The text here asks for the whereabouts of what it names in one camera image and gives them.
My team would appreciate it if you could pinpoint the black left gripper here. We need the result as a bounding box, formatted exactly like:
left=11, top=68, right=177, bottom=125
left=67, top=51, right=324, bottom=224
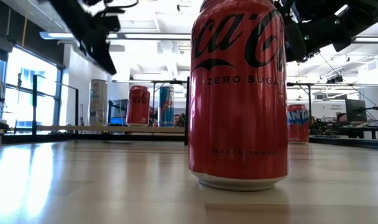
left=48, top=0, right=140, bottom=75

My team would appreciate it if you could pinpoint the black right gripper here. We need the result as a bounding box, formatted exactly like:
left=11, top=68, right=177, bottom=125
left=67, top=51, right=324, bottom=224
left=285, top=15, right=345, bottom=62

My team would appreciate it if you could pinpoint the tall white slim can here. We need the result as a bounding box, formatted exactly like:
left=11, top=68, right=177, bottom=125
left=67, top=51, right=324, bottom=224
left=88, top=79, right=109, bottom=126

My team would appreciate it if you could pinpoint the blue silver Red Bull can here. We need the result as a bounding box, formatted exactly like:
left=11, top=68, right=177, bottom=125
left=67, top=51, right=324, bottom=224
left=158, top=86, right=175, bottom=128

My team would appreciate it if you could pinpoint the red blue Fanta can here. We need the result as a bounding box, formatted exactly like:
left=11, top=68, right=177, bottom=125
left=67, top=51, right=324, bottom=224
left=287, top=104, right=310, bottom=144

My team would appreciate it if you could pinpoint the red Coca-Cola Zero Sugar can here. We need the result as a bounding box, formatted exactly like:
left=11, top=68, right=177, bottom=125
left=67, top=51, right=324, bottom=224
left=188, top=0, right=290, bottom=192

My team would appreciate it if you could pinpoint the wooden shelf board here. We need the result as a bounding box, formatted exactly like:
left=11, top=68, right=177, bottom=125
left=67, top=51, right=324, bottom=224
left=36, top=124, right=187, bottom=136

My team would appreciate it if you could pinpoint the black ceiling spotlight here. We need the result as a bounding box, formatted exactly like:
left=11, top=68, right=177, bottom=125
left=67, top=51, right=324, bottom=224
left=325, top=74, right=344, bottom=85

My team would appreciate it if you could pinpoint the long ceiling light strip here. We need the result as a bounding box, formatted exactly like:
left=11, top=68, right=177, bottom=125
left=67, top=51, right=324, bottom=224
left=39, top=30, right=192, bottom=40
left=352, top=36, right=378, bottom=44

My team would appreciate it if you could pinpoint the computer monitor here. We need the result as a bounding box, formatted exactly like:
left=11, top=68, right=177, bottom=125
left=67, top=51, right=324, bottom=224
left=108, top=98, right=129, bottom=126
left=345, top=98, right=368, bottom=123

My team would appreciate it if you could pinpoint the dark workstation table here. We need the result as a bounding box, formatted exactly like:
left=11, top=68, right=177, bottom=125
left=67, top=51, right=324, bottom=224
left=310, top=126, right=378, bottom=140

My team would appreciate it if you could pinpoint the black aluminium table frame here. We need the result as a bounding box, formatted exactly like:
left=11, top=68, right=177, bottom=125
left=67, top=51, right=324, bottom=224
left=2, top=73, right=378, bottom=151

